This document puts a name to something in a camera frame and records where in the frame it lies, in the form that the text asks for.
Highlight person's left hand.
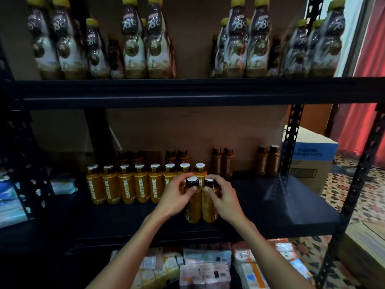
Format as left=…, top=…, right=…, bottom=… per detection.
left=150, top=173, right=198, bottom=223

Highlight person's right hand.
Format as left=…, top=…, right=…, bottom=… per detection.
left=205, top=174, right=249, bottom=229

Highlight Oatside bottle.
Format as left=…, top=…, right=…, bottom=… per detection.
left=184, top=176, right=203, bottom=224
left=201, top=177, right=219, bottom=224

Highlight orange Oatside bottles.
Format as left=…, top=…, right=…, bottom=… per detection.
left=86, top=145, right=282, bottom=205

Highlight black metal shelf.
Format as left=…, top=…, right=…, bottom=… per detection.
left=0, top=39, right=61, bottom=289
left=0, top=0, right=385, bottom=289

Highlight row of yellow-capped coffee bottles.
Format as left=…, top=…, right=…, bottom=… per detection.
left=25, top=0, right=349, bottom=80

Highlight person's right forearm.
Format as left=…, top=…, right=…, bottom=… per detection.
left=231, top=220, right=314, bottom=289

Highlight person's left forearm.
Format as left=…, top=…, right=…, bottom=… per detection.
left=87, top=215, right=175, bottom=289

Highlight blue white cashew carton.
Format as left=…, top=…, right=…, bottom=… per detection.
left=282, top=126, right=339, bottom=195

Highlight row of pale pink packets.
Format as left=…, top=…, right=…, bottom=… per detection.
left=231, top=238, right=298, bottom=263

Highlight flat white packet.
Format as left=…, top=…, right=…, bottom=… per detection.
left=183, top=248, right=232, bottom=265

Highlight stack of pink white boxes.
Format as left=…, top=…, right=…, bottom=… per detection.
left=179, top=262, right=232, bottom=289

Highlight row of orange blue packets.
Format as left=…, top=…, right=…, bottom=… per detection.
left=237, top=258, right=314, bottom=289

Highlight tissue packs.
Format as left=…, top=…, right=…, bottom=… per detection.
left=129, top=252, right=184, bottom=289

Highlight brown wooden cabinet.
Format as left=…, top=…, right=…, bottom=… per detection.
left=299, top=104, right=334, bottom=136

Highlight row of wet wipe packs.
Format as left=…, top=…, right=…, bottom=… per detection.
left=0, top=171, right=79, bottom=229

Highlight red curtain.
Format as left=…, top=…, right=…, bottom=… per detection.
left=331, top=0, right=385, bottom=169

